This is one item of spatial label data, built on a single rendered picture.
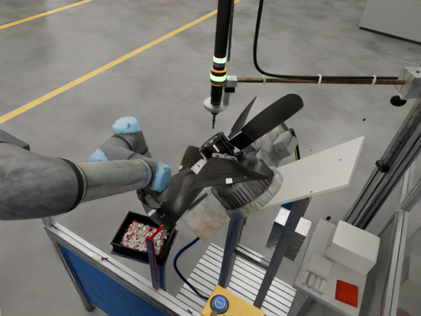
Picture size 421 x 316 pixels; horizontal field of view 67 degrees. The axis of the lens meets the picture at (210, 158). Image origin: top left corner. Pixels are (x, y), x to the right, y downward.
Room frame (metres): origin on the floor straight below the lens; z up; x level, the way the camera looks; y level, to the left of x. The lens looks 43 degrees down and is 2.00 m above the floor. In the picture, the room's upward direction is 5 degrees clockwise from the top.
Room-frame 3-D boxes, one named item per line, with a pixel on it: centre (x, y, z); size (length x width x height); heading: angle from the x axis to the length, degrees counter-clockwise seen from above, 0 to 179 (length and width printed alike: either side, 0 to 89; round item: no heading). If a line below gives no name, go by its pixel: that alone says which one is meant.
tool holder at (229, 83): (0.81, -0.01, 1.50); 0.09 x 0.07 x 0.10; 99
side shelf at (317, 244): (0.67, -0.54, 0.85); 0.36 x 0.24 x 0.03; 154
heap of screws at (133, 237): (0.71, 0.24, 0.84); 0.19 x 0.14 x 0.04; 78
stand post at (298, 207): (0.78, -0.36, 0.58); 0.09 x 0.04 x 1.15; 154
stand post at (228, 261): (0.88, -0.15, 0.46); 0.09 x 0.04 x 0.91; 154
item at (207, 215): (0.75, 0.00, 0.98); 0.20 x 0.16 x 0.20; 64
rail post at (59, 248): (0.72, 0.63, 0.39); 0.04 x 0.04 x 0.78; 64
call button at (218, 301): (0.37, -0.07, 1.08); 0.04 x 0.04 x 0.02
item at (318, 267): (0.61, -0.45, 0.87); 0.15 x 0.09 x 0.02; 154
